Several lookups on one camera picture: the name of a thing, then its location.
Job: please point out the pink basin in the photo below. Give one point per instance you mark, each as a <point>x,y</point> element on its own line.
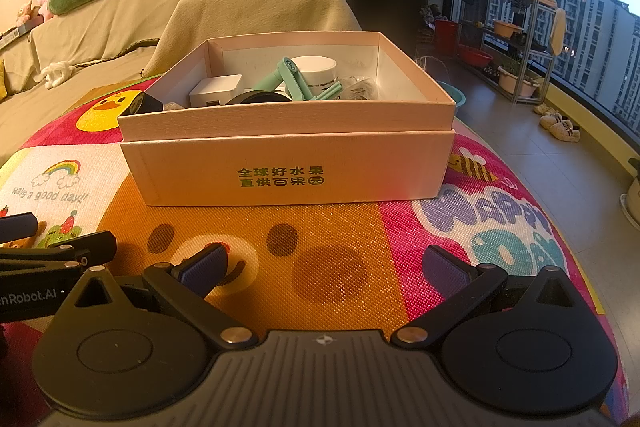
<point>520,84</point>

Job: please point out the red bucket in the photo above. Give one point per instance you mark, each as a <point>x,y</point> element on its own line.
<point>446,36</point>

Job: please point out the beige covered sofa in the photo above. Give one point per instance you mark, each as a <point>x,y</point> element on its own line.
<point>125,22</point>

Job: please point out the small tan plush toy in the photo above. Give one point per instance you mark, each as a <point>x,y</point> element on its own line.
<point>29,14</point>

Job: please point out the red basin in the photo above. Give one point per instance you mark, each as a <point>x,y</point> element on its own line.
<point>475,56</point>

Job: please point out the small black box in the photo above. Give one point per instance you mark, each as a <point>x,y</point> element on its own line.
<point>145,104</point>

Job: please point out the small white plush toy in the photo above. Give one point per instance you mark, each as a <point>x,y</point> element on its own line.
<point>57,74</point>

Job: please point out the metal storage rack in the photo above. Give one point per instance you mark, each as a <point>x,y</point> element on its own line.
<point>535,7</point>

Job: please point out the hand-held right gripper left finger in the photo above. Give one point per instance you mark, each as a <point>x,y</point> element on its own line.
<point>205,269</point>

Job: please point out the orange basin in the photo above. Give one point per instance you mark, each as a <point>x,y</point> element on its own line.
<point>507,29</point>

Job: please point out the teal basin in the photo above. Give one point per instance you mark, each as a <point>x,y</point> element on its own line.
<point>455,94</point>

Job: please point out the mint green hand tool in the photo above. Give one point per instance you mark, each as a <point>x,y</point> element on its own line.
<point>295,79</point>

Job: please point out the clear plastic bag dark parts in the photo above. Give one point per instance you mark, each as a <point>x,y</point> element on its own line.
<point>361,88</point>

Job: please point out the yellow hanging towel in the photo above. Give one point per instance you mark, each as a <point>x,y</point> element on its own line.
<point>559,32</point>

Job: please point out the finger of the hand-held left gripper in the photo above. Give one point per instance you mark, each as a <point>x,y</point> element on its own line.
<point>95,244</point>
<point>20,227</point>

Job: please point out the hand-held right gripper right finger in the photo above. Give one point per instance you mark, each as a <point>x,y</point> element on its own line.
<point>442,269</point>

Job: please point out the flat printed box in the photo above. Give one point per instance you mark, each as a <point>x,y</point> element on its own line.
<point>20,34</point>

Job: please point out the colourful cartoon play mat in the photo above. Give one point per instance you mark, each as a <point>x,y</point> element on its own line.
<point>325,227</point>

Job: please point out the pink cardboard box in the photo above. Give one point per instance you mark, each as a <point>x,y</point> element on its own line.
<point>300,147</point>

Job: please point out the black round object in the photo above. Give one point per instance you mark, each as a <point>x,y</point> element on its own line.
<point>255,98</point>

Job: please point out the pair of white slippers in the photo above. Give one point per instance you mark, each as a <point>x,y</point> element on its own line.
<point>562,127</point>

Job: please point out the white USB wall adapter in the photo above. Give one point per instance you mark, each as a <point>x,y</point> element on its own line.
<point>215,92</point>

